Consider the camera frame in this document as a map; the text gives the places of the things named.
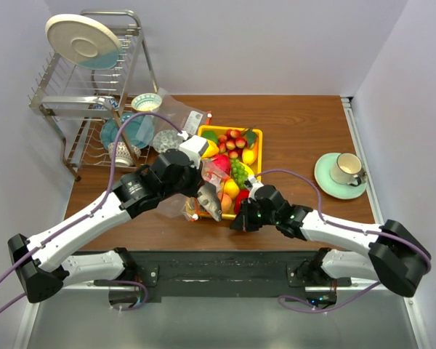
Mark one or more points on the teal scalloped plate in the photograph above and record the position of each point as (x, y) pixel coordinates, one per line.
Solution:
(139, 131)

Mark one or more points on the teal striped small bowl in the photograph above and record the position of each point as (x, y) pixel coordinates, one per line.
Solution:
(146, 102)

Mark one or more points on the red bell pepper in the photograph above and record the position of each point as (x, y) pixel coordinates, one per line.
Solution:
(243, 194)

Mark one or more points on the cream mug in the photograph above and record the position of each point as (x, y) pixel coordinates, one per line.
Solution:
(348, 170)

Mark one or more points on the clear bag with label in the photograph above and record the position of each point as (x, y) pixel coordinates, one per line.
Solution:
(185, 117)

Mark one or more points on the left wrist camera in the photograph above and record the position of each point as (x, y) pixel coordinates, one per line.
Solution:
(194, 148)

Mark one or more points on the yellow plastic tray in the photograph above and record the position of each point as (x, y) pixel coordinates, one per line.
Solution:
(253, 135)

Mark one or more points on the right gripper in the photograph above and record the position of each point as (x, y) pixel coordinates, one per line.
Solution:
(239, 224)

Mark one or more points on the orange peach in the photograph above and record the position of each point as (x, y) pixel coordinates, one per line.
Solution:
(226, 202)

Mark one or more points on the beige and teal plate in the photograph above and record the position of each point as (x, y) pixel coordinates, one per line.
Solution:
(83, 41)

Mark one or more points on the orange zip top bag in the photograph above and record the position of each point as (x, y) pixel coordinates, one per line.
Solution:
(189, 207)

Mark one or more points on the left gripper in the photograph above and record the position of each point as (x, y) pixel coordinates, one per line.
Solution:
(197, 182)

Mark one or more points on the metal dish rack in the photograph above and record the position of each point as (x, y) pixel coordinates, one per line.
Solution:
(76, 102)

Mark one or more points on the red dragon fruit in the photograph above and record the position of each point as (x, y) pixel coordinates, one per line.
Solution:
(222, 162)

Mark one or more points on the green saucer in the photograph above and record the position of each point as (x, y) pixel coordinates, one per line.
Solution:
(322, 176)

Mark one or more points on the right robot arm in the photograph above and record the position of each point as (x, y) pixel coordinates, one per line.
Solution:
(386, 253)

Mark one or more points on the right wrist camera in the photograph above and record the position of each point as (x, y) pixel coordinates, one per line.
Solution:
(252, 185)

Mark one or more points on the yellow bell pepper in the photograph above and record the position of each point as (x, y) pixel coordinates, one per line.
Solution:
(209, 148)

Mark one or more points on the small yellow fruit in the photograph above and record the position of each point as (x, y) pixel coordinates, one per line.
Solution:
(231, 189)

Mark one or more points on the grey toy fish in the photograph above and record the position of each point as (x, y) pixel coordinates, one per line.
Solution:
(208, 199)

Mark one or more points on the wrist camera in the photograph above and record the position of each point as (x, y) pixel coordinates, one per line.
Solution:
(252, 185)
(194, 148)

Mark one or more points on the floral grey bowl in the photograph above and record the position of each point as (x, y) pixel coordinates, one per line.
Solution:
(166, 139)

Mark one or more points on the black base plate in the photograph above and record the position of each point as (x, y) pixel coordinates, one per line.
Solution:
(264, 274)

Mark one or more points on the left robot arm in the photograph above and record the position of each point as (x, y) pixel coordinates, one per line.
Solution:
(47, 262)

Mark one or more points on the green grapes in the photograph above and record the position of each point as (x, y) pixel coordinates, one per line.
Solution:
(239, 172)

